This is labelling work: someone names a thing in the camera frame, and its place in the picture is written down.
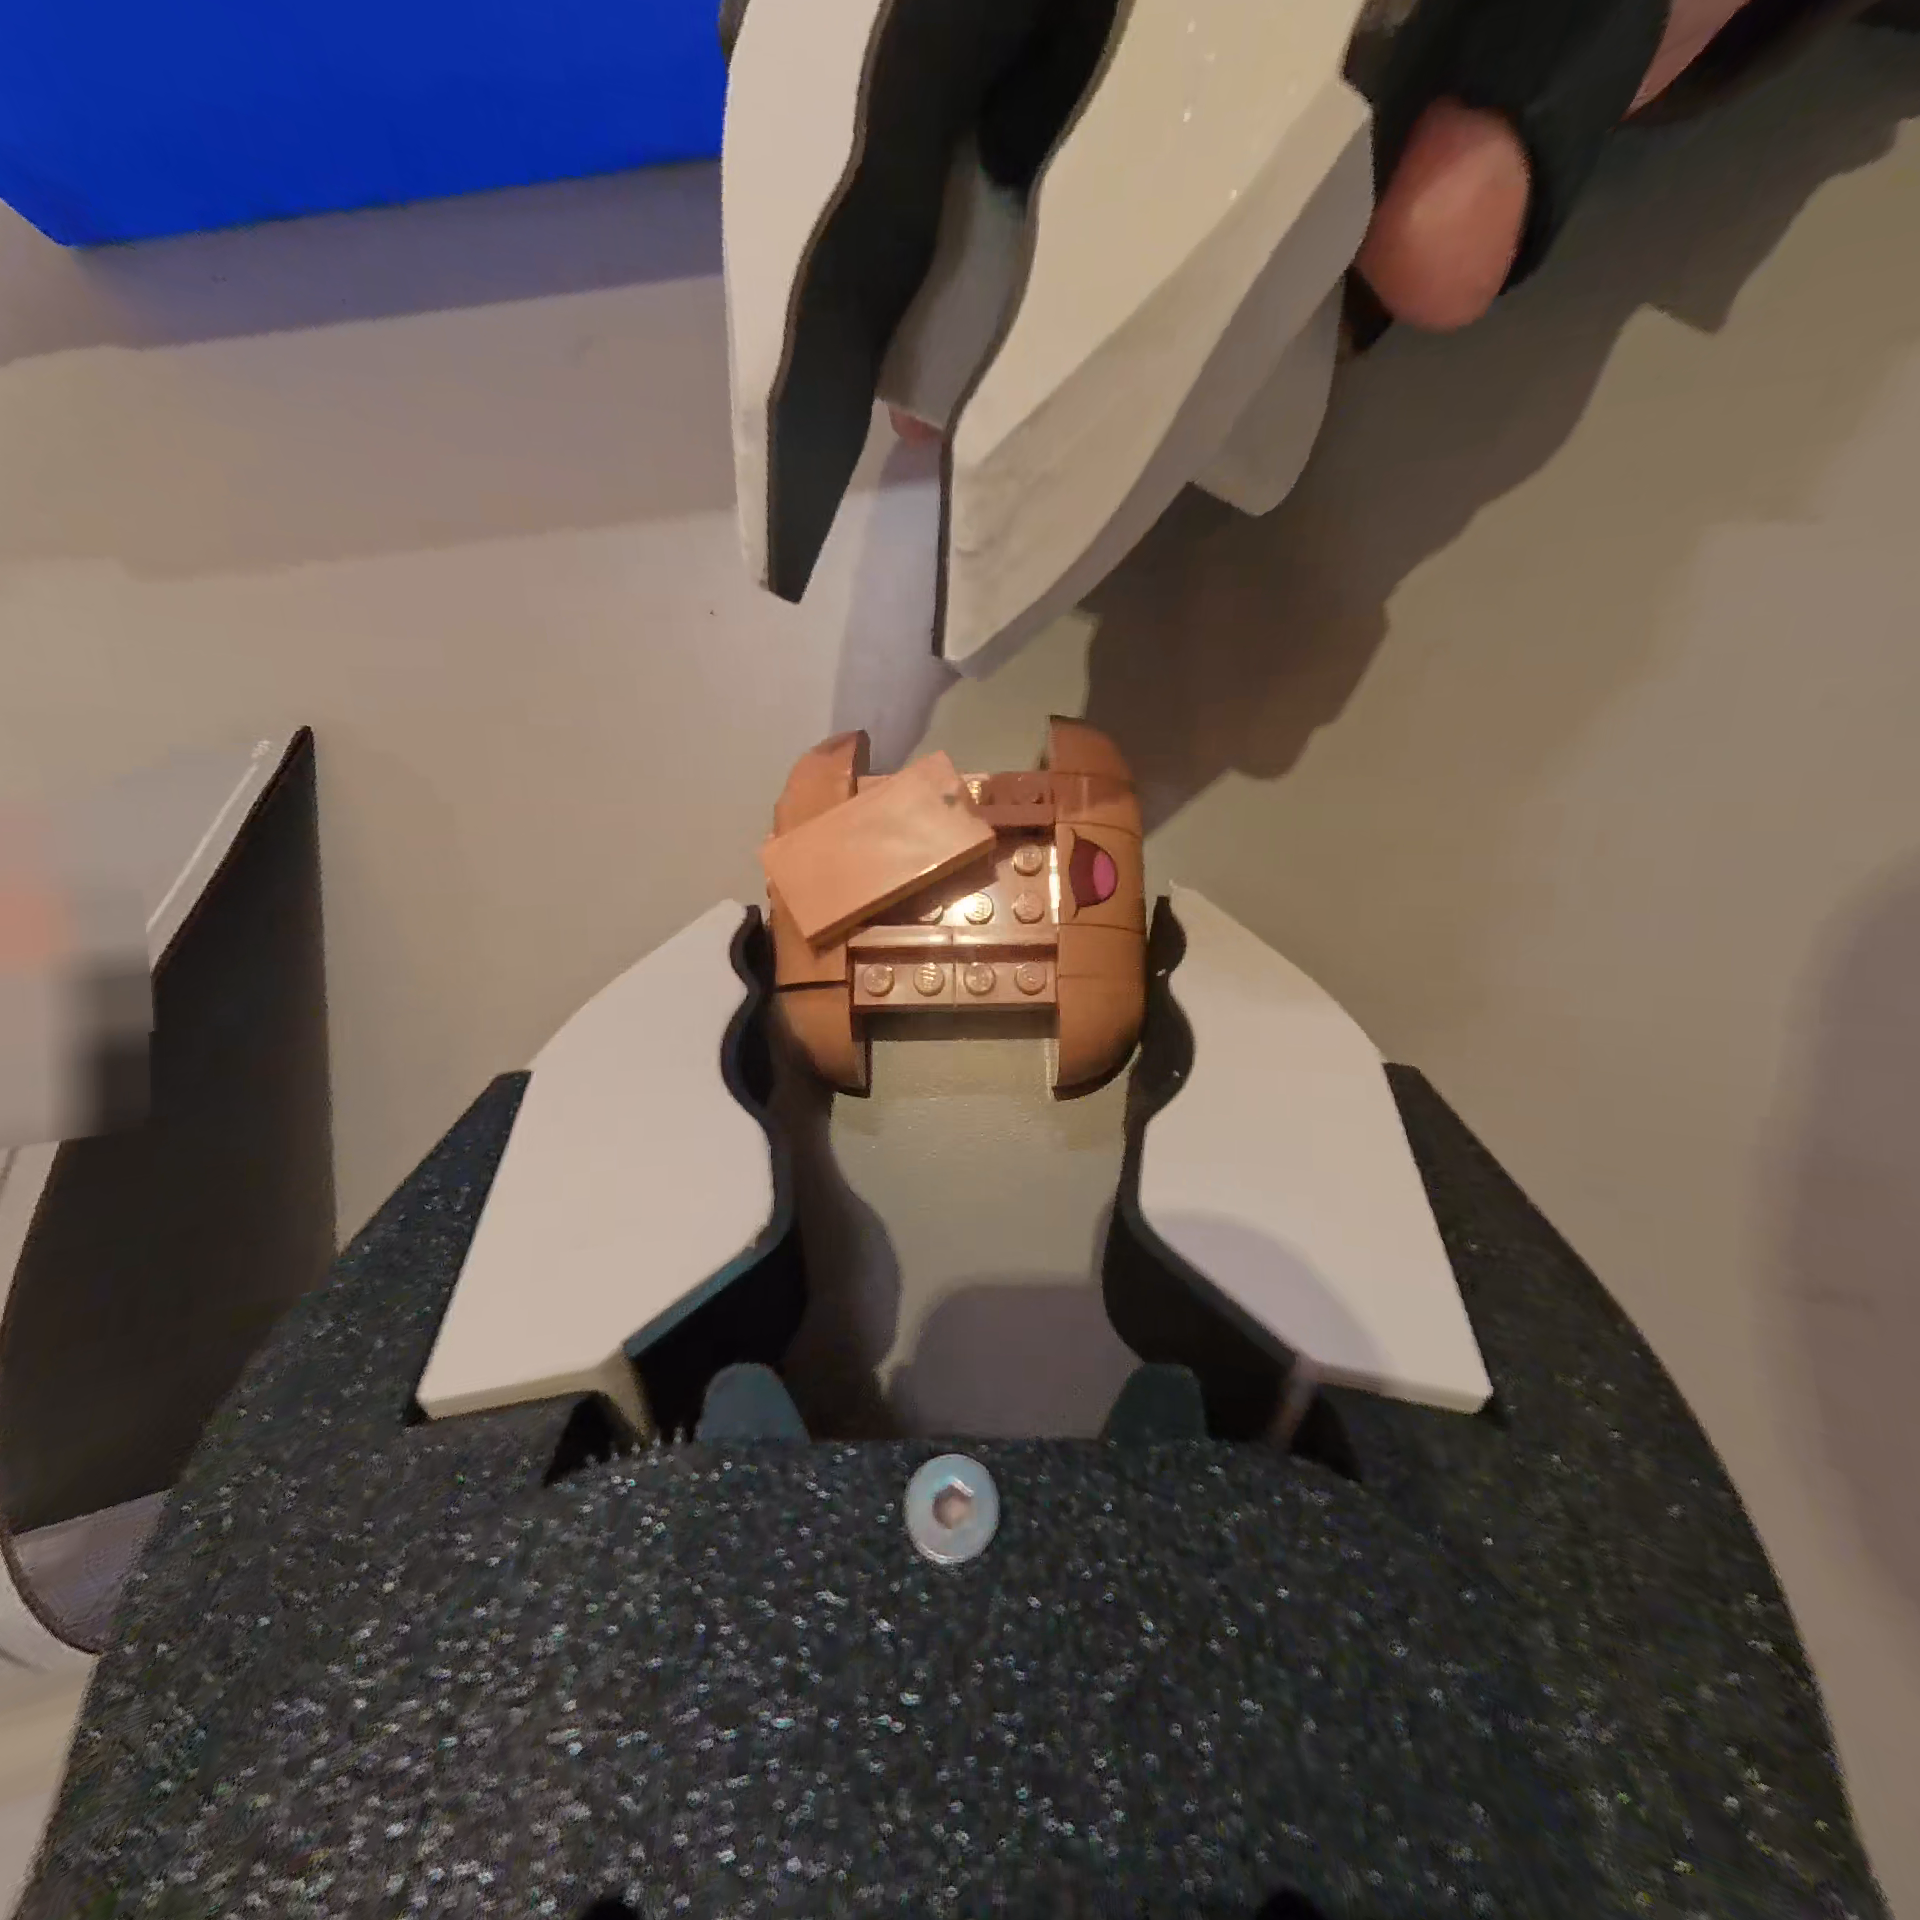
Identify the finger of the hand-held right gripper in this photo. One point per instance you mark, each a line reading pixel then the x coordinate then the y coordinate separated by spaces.
pixel 805 271
pixel 1157 300

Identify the brown lego assembly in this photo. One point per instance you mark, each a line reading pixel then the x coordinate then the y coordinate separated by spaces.
pixel 977 960

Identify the lego instruction booklet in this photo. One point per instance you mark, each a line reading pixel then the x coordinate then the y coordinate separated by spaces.
pixel 182 1260

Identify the large blue plastic bin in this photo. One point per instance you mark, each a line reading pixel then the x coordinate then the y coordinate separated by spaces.
pixel 332 104

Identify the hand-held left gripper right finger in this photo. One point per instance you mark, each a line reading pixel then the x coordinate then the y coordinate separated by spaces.
pixel 1292 1185

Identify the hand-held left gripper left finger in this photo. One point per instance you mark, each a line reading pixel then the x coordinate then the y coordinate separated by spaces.
pixel 615 1199

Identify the tan lego plate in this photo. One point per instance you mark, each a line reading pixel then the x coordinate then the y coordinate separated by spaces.
pixel 875 856

